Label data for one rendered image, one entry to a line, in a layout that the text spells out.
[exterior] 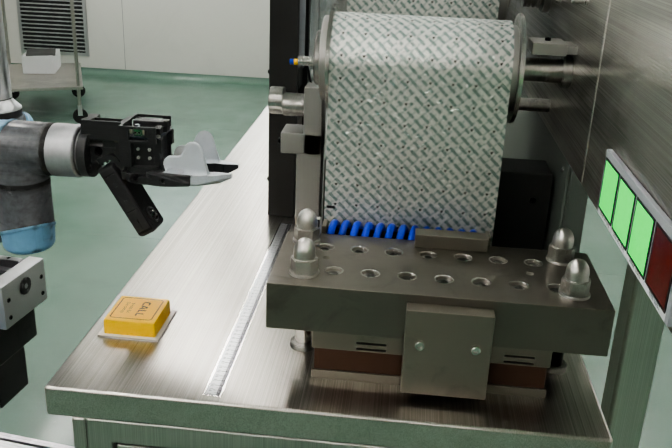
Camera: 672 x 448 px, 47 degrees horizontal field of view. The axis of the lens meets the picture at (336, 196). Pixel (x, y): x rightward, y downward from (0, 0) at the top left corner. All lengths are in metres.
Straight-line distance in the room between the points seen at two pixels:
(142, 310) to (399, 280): 0.36
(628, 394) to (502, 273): 0.49
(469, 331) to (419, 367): 0.07
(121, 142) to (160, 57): 5.95
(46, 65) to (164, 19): 1.36
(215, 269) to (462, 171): 0.43
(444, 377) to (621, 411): 0.55
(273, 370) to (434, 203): 0.31
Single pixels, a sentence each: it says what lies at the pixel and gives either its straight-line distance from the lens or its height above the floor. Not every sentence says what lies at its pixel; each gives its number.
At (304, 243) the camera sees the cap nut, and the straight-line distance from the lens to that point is 0.91.
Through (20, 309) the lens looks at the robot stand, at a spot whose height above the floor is 0.70.
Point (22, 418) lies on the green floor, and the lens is 2.55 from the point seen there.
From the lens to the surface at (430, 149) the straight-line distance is 1.04.
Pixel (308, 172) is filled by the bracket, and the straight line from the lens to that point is 1.15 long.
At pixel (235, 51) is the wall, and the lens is 6.83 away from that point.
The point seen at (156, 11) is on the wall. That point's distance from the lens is 6.97.
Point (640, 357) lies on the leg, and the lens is 1.37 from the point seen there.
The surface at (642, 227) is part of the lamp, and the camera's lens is 0.72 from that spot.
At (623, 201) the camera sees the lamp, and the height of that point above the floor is 1.19.
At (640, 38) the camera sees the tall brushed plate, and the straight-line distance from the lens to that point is 0.80.
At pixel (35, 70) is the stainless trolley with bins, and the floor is 0.29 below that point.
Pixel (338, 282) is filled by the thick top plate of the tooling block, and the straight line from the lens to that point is 0.92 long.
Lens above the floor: 1.44
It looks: 20 degrees down
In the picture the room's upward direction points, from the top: 2 degrees clockwise
